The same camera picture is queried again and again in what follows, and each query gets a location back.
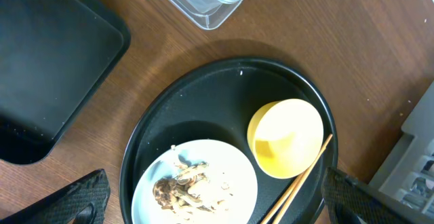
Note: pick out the grey dishwasher rack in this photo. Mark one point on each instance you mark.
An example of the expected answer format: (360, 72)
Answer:
(407, 173)

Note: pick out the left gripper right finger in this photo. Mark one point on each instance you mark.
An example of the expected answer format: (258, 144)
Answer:
(351, 201)

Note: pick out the food scraps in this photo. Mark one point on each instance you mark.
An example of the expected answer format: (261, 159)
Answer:
(195, 188)

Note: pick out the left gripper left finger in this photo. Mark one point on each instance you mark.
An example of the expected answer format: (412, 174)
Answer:
(83, 201)

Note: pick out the black rectangular bin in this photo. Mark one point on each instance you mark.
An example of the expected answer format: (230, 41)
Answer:
(55, 54)

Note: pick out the wooden chopstick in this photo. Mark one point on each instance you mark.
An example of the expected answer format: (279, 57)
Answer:
(324, 147)
(284, 201)

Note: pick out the round black tray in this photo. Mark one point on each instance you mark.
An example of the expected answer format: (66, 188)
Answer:
(217, 101)

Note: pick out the grey plate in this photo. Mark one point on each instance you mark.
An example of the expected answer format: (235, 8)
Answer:
(237, 171)

